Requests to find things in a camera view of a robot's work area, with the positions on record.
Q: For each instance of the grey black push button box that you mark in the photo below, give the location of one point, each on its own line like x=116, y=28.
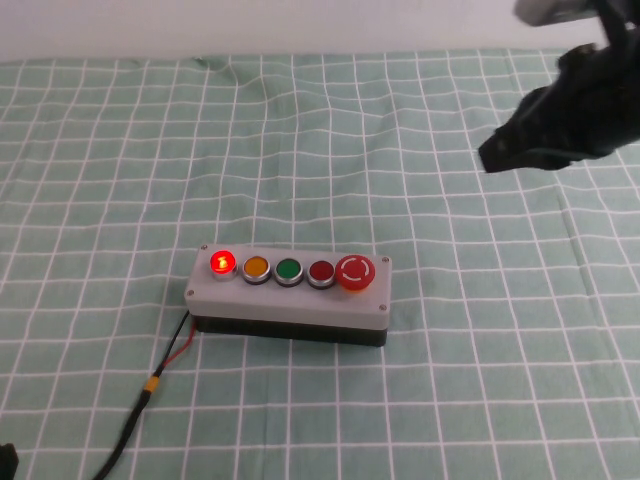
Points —
x=285, y=307

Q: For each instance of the green white checked tablecloth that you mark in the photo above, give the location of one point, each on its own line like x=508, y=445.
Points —
x=350, y=200

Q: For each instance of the red indicator lamp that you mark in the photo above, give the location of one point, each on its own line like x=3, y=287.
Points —
x=222, y=263

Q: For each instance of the dark red push button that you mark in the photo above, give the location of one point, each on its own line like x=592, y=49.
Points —
x=321, y=273

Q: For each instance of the red emergency stop mushroom button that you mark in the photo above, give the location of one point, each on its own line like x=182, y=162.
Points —
x=356, y=272

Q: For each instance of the black object at table edge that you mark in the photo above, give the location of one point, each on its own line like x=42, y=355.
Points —
x=7, y=462

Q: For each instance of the green push button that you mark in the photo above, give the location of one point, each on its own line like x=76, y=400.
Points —
x=288, y=271

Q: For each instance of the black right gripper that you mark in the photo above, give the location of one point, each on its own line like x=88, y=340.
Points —
x=585, y=105

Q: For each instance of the yellow push button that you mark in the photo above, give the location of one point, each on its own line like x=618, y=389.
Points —
x=256, y=269

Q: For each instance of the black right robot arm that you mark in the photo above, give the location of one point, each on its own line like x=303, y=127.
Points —
x=622, y=25

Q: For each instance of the small metal clip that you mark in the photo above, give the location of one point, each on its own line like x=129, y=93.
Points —
x=200, y=60

